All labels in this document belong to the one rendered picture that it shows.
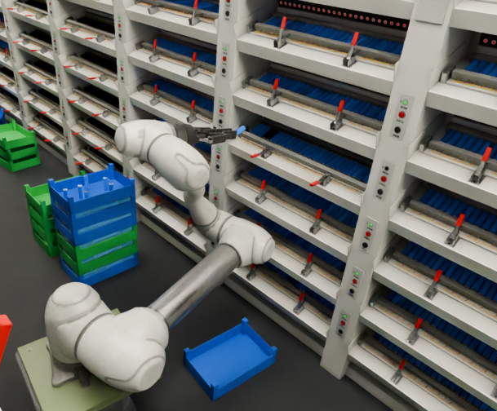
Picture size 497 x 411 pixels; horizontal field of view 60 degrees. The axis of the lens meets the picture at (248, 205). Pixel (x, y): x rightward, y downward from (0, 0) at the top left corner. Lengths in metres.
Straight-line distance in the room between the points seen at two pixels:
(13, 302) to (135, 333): 0.98
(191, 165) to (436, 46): 0.67
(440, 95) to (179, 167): 0.68
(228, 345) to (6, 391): 0.80
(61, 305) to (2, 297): 0.88
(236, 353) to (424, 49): 1.27
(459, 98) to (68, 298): 1.16
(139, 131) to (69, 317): 0.55
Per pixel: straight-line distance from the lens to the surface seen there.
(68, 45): 2.83
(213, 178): 1.83
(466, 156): 1.29
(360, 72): 1.30
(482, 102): 1.20
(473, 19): 1.19
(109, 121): 2.46
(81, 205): 1.89
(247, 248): 1.53
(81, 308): 1.32
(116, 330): 1.27
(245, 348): 1.84
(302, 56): 1.42
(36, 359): 1.57
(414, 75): 1.23
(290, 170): 1.53
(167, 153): 1.14
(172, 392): 1.71
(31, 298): 2.14
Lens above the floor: 1.38
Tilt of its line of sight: 30 degrees down
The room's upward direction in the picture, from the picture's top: 6 degrees clockwise
